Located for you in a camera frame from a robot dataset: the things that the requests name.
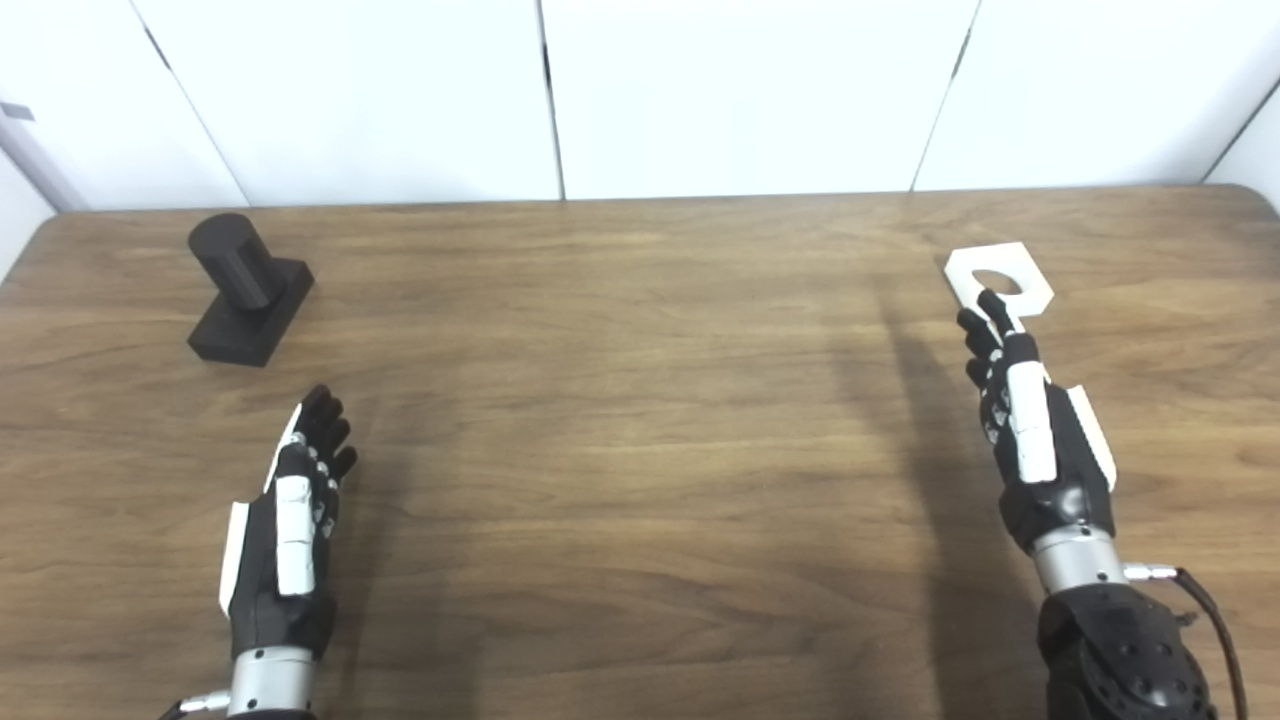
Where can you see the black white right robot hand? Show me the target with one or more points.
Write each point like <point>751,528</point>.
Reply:
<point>1060,480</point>

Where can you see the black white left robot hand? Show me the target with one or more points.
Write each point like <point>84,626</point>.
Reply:
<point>290,590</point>

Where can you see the white square piece with hole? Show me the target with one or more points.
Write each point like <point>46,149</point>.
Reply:
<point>970,268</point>

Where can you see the black peg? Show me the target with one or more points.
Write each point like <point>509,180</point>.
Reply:
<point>245,300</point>

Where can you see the grey wall corner post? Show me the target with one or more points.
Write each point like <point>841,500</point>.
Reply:
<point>35,150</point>

